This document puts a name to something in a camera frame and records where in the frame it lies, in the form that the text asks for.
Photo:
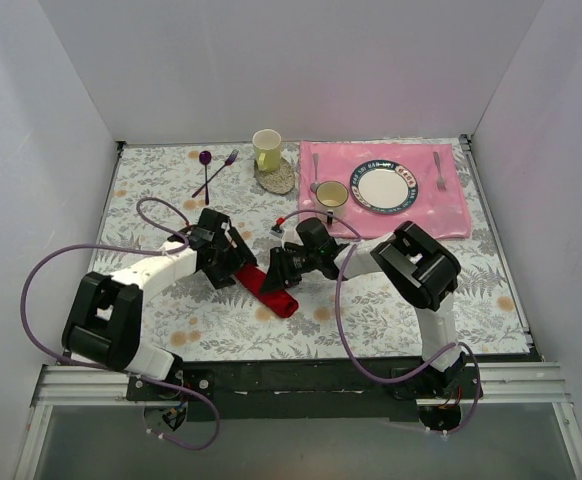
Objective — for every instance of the silver fork on placemat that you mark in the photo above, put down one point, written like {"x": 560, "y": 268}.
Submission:
{"x": 440, "y": 181}

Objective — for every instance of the purple fork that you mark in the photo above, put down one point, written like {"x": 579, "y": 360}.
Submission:
{"x": 228, "y": 161}

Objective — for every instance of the cream enamel mug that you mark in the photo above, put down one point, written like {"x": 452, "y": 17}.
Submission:
{"x": 331, "y": 198}

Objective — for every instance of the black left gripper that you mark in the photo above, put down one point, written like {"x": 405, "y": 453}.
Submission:
{"x": 230, "y": 259}

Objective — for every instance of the yellow ceramic mug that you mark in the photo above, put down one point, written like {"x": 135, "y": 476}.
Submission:
{"x": 267, "y": 145}

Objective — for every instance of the white plate blue rim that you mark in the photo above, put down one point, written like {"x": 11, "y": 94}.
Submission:
{"x": 383, "y": 187}

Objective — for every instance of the floral tablecloth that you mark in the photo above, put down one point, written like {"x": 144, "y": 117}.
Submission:
{"x": 152, "y": 194}

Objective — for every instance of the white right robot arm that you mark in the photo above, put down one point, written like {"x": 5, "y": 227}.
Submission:
{"x": 423, "y": 272}

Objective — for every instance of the purple spoon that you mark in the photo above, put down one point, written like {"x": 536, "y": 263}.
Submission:
{"x": 205, "y": 158}

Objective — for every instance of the silver spoon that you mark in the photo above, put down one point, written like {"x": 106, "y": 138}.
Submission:
{"x": 315, "y": 182}

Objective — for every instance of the red cloth napkin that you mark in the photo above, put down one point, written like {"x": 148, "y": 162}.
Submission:
{"x": 281, "y": 303}

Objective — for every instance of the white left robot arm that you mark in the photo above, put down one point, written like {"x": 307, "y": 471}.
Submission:
{"x": 105, "y": 321}

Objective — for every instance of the aluminium frame rail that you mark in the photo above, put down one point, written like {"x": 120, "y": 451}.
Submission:
{"x": 502, "y": 383}

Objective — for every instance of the speckled round coaster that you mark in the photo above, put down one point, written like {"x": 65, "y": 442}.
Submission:
{"x": 280, "y": 182}

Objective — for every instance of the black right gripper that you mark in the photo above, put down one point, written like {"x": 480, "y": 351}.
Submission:
{"x": 283, "y": 265}

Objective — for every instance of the pink placemat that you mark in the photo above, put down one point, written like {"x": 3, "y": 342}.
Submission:
{"x": 442, "y": 214}

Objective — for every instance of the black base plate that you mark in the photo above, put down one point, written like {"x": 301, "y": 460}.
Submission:
{"x": 299, "y": 389}

